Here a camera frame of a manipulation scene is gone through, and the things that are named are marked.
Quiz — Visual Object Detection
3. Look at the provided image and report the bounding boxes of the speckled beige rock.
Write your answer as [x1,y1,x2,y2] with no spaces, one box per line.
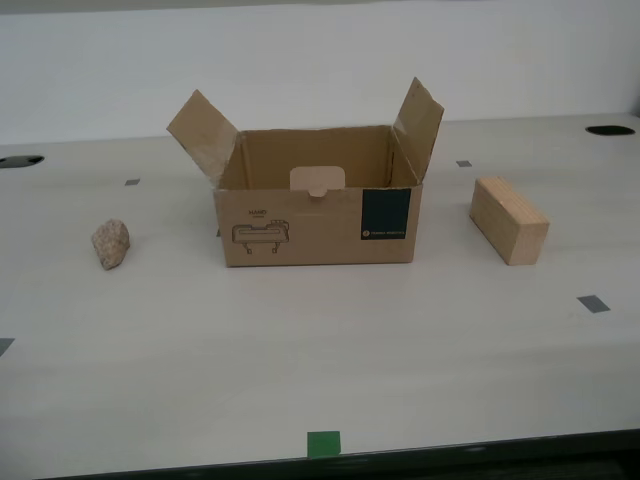
[90,218,132,272]

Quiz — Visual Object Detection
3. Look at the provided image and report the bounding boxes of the light wooden block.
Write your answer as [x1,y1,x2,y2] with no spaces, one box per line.
[468,175,551,267]

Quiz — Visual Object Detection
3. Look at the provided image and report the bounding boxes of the white wall raceway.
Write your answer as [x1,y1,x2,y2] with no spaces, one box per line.
[0,0,640,15]

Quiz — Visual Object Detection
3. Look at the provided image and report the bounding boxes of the open brown cardboard box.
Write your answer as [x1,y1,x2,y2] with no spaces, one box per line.
[166,76,445,268]

